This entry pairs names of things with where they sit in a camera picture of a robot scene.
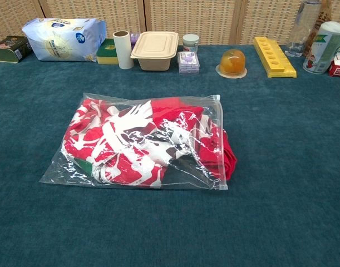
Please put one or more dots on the red white patterned garment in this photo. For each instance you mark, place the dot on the red white patterned garment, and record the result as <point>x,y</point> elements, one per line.
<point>136,133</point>

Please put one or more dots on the clear plastic zip bag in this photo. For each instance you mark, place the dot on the clear plastic zip bag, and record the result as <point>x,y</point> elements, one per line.
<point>58,172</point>

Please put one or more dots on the beige lidded lunch box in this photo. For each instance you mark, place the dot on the beige lidded lunch box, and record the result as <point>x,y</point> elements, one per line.
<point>154,48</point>

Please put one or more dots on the teal blue carpet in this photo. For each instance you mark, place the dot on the teal blue carpet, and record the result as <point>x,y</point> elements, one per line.
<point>169,222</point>

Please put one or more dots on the white round jar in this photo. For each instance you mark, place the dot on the white round jar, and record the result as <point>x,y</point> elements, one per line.
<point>191,42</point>

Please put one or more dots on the orange jelly cup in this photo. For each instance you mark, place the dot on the orange jelly cup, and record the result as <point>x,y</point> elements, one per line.
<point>232,62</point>

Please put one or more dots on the small purple box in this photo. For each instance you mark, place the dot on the small purple box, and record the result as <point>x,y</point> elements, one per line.
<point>135,38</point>

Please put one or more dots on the yellow green sponge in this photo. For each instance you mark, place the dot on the yellow green sponge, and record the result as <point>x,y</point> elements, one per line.
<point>106,54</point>

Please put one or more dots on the wicker folding screen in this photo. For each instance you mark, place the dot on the wicker folding screen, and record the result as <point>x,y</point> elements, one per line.
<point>186,19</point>

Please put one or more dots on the yellow plastic hole tray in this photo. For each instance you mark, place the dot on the yellow plastic hole tray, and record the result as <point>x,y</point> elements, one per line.
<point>275,58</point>

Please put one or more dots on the blue white tissue pack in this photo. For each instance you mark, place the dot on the blue white tissue pack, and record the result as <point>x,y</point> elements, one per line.
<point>61,39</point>

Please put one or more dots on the clear water bottle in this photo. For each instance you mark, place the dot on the clear water bottle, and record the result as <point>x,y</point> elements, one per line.
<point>301,30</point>

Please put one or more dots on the white green printed canister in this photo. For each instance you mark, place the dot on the white green printed canister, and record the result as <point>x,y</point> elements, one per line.
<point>324,50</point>

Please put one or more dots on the dark green tin can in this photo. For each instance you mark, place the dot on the dark green tin can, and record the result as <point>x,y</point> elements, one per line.
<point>11,48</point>

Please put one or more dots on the brown patterned tall package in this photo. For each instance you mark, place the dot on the brown patterned tall package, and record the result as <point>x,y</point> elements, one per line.
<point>323,14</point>

